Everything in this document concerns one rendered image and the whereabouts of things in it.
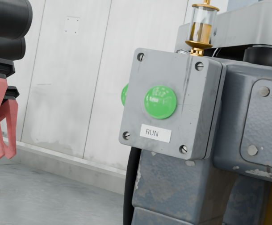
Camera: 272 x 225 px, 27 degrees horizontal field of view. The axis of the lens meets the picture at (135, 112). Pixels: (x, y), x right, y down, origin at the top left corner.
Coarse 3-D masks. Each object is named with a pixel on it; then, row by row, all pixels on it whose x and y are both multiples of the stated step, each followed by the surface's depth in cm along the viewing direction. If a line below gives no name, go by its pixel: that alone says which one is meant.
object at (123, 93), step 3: (126, 84) 53; (123, 87) 53; (126, 87) 52; (123, 90) 53; (126, 90) 52; (123, 93) 53; (126, 93) 52; (123, 96) 53; (123, 99) 53; (123, 102) 53; (123, 105) 53
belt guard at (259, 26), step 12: (264, 0) 63; (228, 12) 75; (240, 12) 70; (252, 12) 66; (264, 12) 63; (216, 24) 80; (228, 24) 74; (240, 24) 69; (252, 24) 65; (264, 24) 63; (180, 36) 100; (216, 36) 79; (228, 36) 73; (240, 36) 68; (252, 36) 64; (264, 36) 62; (180, 48) 99; (228, 48) 87; (240, 48) 83; (240, 60) 107
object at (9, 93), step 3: (9, 87) 81; (12, 87) 81; (15, 87) 82; (6, 90) 81; (9, 90) 81; (12, 90) 82; (15, 90) 82; (6, 93) 81; (9, 93) 81; (12, 93) 82; (15, 93) 82; (18, 93) 82; (15, 96) 82
